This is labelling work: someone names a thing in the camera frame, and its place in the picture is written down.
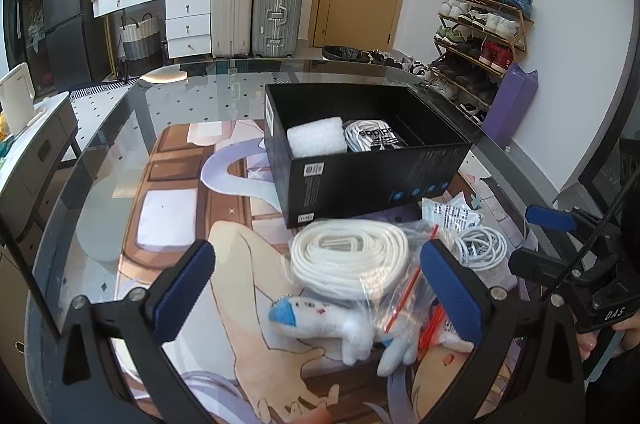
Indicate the white suitcase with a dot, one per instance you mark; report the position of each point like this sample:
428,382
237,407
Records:
231,11

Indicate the white blue plush toy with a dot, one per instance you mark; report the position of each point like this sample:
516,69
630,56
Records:
325,319

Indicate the silver suitcase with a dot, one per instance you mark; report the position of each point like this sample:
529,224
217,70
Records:
277,11

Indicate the pile of colourful cloths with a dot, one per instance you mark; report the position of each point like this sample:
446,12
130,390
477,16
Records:
4,138

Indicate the white electric kettle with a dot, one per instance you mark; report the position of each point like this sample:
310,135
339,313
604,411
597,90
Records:
17,98

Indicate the black fridge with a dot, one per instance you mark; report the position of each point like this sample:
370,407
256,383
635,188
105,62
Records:
75,3

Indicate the printed table mat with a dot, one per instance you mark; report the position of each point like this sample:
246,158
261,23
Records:
240,304

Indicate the clear zip bag red seal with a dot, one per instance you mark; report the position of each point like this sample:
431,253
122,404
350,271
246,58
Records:
400,271

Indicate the white round stool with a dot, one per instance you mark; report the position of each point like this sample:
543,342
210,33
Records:
165,76

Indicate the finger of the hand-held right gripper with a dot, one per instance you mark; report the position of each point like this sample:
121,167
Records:
547,217
532,266

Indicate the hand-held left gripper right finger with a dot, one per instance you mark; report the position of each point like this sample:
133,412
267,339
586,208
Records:
452,294

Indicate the white foam roll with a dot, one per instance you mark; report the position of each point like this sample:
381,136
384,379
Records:
315,137

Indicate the grey side cabinet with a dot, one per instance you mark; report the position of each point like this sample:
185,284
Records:
35,163

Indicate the striped woven basket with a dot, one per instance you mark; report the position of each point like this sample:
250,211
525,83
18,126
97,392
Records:
140,46

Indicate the rows of assorted shoes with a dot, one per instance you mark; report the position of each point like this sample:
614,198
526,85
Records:
475,48

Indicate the white desk with drawers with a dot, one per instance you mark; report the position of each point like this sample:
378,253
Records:
185,23

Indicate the person's right forearm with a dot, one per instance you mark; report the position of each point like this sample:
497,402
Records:
617,394

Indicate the black trash bin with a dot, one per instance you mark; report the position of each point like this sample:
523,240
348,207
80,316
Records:
345,53

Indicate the wooden shoe rack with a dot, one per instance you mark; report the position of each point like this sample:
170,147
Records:
522,28

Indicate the white printed medicine packet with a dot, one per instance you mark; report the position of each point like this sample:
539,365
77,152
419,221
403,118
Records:
450,216

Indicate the black cardboard box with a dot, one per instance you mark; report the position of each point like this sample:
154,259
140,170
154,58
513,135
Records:
360,184

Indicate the dark glass wardrobe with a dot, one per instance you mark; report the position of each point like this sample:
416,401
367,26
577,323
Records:
30,18

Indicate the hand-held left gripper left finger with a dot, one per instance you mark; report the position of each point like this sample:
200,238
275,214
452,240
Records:
185,294

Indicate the person's right hand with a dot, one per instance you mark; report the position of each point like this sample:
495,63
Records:
586,345

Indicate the pile of loose sneakers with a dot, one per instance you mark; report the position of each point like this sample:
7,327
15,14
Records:
405,63

